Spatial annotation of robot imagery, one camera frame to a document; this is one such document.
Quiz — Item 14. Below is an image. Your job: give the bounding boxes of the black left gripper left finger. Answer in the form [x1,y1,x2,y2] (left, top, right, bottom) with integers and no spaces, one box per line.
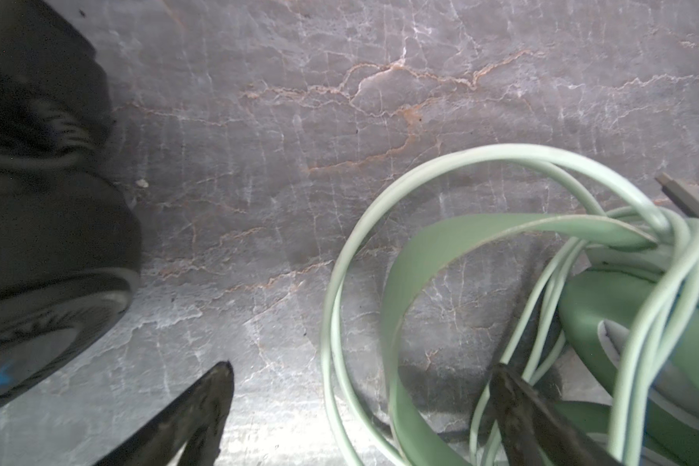
[97,361,234,465]

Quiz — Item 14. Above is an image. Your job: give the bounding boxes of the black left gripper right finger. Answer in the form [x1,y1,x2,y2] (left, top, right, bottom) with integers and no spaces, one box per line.
[489,363,619,465]

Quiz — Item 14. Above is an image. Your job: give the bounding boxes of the mint green headphones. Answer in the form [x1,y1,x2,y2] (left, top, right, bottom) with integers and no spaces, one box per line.
[319,144,699,466]

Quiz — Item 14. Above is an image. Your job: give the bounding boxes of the black blue headphones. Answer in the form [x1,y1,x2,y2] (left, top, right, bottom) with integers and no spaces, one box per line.
[0,1,142,409]

